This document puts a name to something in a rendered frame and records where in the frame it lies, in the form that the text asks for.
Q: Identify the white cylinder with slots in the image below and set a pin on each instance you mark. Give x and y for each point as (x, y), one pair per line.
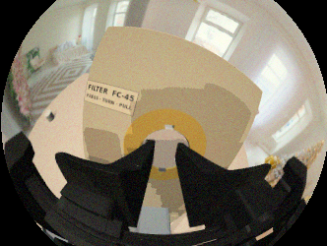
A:
(166, 141)

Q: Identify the dark grey cylinder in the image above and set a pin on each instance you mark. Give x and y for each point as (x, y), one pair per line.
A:
(49, 116)

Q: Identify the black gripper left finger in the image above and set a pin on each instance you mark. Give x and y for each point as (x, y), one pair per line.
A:
(124, 181)

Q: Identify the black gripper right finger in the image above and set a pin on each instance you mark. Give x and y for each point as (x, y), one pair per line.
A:
(206, 185)

